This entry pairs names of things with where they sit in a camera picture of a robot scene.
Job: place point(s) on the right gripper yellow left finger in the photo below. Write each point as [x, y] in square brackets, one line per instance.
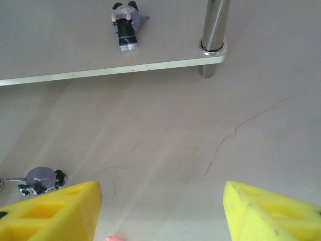
[45, 221]

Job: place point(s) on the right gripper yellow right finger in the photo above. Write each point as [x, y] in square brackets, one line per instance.
[270, 221]

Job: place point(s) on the purple grey round figurine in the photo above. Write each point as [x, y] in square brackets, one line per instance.
[40, 177]

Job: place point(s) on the pink plastic pig toy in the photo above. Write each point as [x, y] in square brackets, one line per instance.
[114, 239]

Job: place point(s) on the black dress white figurine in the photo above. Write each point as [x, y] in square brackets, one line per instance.
[126, 30]

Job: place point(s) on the two-tier shelf with chrome legs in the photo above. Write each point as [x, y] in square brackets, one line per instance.
[62, 37]

